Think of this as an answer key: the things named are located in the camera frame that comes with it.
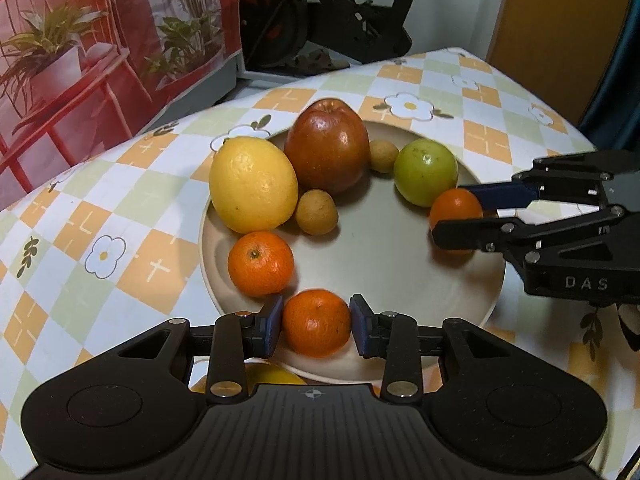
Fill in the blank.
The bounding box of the floral checkered tablecloth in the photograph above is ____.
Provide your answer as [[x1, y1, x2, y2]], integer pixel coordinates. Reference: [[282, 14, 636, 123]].
[[1, 48, 639, 479]]

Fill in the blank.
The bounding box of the yellow lemon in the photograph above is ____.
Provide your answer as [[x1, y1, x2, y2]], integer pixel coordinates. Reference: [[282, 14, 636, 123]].
[[245, 362, 306, 390], [208, 136, 298, 234]]

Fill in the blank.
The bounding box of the small brown longan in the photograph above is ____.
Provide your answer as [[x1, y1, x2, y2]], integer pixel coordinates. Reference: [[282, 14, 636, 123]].
[[295, 190, 338, 236], [369, 140, 399, 174]]

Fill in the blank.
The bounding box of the small orange mandarin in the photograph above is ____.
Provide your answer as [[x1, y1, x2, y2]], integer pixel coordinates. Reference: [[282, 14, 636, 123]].
[[228, 231, 295, 297]]

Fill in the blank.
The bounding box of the green apple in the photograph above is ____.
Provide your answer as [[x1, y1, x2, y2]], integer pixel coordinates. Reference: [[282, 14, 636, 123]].
[[394, 139, 459, 208]]

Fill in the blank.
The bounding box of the orange wooden door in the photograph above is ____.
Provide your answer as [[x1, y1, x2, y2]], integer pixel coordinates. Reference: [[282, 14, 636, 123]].
[[488, 0, 630, 125]]

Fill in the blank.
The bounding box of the red apple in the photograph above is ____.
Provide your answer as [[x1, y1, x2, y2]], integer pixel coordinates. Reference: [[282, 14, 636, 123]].
[[284, 98, 370, 195]]

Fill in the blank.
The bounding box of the red plant backdrop cloth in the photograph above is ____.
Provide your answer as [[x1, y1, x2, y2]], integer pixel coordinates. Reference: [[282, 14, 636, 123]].
[[1, 0, 241, 206]]

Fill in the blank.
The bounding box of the black exercise bike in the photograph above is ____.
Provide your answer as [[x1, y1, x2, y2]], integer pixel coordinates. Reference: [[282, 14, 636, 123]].
[[240, 0, 413, 72]]

